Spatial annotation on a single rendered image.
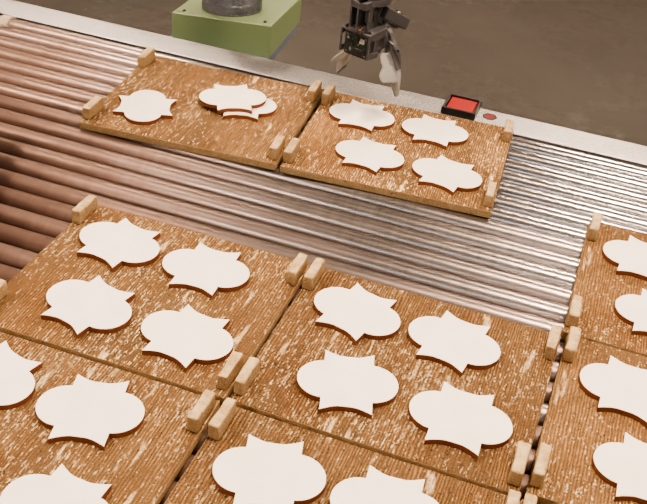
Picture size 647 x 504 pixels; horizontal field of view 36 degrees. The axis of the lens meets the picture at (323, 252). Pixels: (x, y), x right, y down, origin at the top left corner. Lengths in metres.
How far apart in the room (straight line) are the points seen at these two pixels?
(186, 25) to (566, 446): 1.53
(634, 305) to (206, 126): 0.90
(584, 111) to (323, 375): 3.23
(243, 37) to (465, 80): 2.24
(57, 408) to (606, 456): 0.74
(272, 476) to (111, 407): 0.24
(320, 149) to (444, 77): 2.66
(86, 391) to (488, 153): 1.01
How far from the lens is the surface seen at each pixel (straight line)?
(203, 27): 2.53
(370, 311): 1.55
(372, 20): 2.00
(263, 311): 1.54
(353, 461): 1.33
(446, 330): 1.54
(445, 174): 1.93
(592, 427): 1.46
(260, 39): 2.48
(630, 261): 1.80
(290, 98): 2.16
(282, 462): 1.30
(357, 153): 1.95
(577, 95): 4.66
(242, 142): 1.98
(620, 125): 4.47
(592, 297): 1.70
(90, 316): 1.52
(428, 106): 2.24
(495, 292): 1.68
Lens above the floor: 1.90
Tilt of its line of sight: 35 degrees down
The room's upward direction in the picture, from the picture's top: 6 degrees clockwise
